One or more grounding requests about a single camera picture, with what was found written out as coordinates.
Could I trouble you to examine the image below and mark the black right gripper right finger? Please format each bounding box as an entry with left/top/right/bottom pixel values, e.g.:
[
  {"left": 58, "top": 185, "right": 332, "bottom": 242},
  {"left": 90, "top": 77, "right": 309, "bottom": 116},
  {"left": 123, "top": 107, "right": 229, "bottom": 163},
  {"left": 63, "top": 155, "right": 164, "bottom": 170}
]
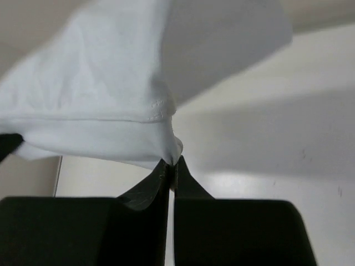
[{"left": 174, "top": 157, "right": 316, "bottom": 265}]

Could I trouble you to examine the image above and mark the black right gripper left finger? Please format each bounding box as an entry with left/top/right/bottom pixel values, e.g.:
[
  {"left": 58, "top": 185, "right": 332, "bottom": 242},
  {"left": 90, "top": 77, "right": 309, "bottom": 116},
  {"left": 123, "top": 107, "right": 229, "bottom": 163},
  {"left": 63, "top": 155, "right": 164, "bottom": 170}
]
[{"left": 1, "top": 162, "right": 170, "bottom": 265}]

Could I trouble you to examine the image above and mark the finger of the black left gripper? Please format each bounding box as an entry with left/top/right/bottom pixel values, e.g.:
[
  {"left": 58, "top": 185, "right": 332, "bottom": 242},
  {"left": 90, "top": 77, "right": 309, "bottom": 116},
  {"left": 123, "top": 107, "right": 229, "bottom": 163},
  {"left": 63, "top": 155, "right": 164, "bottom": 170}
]
[{"left": 0, "top": 134, "right": 23, "bottom": 162}]

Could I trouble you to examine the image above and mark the white fabric skirt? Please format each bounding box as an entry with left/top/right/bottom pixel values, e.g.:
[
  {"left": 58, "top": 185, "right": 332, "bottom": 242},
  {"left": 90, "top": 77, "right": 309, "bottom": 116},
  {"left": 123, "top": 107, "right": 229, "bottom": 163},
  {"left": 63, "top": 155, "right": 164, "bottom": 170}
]
[{"left": 1, "top": 1, "right": 292, "bottom": 169}]

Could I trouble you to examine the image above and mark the aluminium table edge rail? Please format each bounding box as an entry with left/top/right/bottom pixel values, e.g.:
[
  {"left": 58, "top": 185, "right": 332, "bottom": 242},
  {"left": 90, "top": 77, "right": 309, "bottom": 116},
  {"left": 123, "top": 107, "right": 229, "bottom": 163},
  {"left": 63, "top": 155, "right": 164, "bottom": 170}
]
[{"left": 53, "top": 156, "right": 63, "bottom": 197}]

